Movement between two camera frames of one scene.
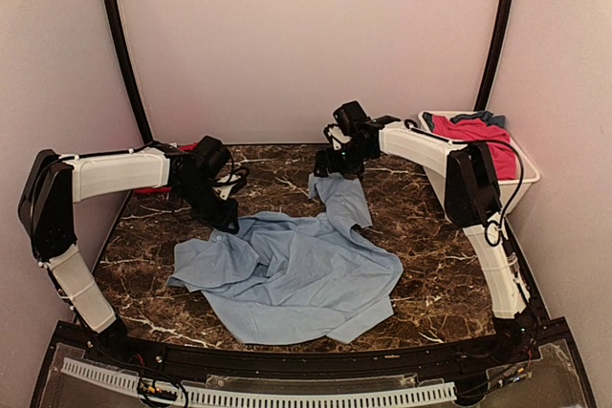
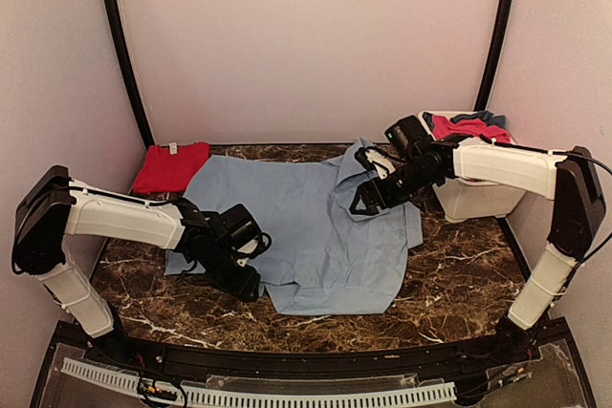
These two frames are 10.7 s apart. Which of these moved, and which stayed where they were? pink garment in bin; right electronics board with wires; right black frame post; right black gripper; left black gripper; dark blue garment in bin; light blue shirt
Moved: right black gripper; left black gripper; light blue shirt
Stayed: dark blue garment in bin; right electronics board with wires; right black frame post; pink garment in bin
